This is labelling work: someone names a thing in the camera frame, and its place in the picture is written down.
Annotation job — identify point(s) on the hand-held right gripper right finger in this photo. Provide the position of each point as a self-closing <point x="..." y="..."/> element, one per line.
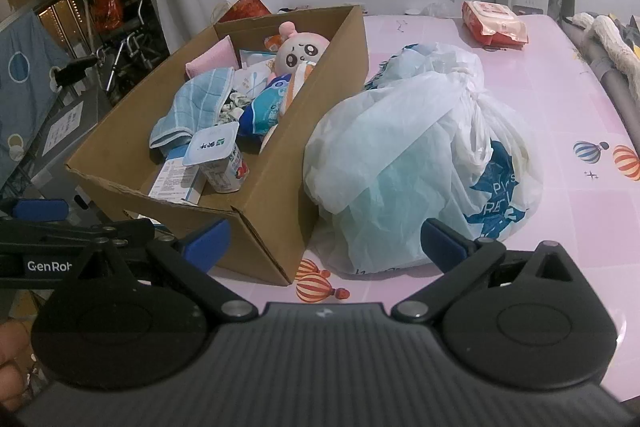
<point x="445" y="244"/>

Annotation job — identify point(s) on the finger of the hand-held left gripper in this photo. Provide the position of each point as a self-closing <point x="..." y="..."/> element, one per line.
<point x="40" y="209"/>
<point x="135" y="229"/>

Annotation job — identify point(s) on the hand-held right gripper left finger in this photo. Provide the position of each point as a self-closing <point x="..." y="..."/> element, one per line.
<point x="207" y="243"/>

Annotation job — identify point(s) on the blue white medicine box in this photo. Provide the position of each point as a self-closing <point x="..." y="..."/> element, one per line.
<point x="172" y="182"/>

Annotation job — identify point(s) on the white yogurt cup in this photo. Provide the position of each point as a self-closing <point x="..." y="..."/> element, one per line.
<point x="220" y="167"/>

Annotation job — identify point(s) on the blue checked towel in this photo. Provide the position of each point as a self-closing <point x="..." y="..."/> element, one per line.
<point x="195" y="107"/>

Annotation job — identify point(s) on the green white floral cloth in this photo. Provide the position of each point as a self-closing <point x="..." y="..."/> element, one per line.
<point x="232" y="107"/>

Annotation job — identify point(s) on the blue tissue packet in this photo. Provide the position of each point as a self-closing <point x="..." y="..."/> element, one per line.
<point x="265" y="107"/>

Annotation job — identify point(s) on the white blue packet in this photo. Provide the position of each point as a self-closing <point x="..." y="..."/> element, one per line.
<point x="252" y="77"/>

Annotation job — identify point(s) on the cardboard box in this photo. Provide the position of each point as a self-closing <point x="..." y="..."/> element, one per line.
<point x="330" y="107"/>

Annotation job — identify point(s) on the orange sausage packet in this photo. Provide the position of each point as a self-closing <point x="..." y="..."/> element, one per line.
<point x="297" y="84"/>

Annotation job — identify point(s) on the pink cloth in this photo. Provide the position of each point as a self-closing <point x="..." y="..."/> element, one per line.
<point x="215" y="57"/>

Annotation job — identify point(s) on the orange small packet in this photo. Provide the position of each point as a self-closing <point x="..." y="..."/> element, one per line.
<point x="274" y="42"/>

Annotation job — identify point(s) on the pink plush doll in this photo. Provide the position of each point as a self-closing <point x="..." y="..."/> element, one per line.
<point x="300" y="52"/>

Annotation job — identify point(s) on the person's left hand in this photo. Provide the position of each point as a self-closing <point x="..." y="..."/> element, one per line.
<point x="10" y="357"/>

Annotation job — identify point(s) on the grey storage bin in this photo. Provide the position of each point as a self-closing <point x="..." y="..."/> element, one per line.
<point x="70" y="132"/>

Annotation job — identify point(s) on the white plastic bag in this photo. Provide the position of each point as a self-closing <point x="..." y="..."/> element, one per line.
<point x="400" y="147"/>

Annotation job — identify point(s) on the blue cloth with circles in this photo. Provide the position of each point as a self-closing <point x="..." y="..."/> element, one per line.
<point x="25" y="72"/>

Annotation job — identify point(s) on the folded metal wheelchair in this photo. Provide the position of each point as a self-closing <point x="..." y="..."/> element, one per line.
<point x="132" y="42"/>

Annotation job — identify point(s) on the red plastic bag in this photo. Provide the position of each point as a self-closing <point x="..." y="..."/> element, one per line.
<point x="107" y="9"/>

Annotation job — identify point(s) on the red pink wet wipe pack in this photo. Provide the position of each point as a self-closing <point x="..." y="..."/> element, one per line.
<point x="492" y="22"/>

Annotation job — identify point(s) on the red orange printed bag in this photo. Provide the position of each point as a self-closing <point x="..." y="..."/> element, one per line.
<point x="247" y="9"/>

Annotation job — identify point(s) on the grey cloth with yellow prints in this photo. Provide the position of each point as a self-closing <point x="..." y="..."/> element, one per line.
<point x="631" y="32"/>

